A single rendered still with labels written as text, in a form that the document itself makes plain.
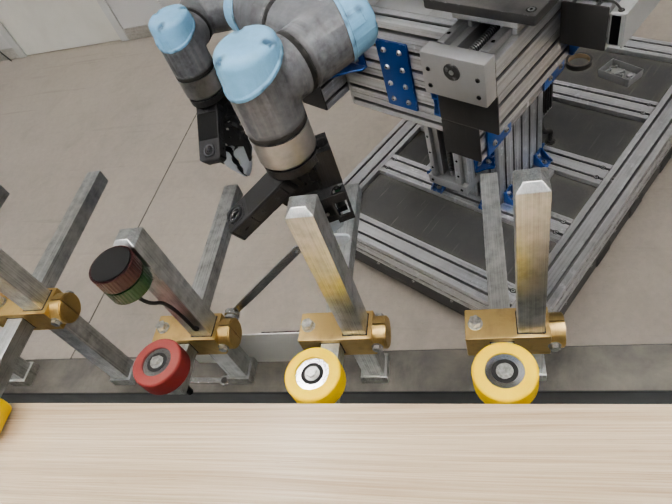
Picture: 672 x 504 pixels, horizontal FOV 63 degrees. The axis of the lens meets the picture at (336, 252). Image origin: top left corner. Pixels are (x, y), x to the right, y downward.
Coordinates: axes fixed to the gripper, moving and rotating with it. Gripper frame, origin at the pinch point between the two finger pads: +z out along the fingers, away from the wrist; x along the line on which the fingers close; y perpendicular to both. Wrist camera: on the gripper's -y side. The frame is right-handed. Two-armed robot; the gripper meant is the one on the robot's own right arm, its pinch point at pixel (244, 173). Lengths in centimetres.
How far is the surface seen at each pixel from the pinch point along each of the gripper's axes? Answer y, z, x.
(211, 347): -42.6, -2.0, -4.8
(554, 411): -55, -7, -55
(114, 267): -46, -28, -5
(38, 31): 246, 67, 242
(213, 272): -27.9, -2.6, -1.5
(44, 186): 102, 83, 174
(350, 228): -20.0, -2.1, -26.0
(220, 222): -16.7, -3.4, -0.3
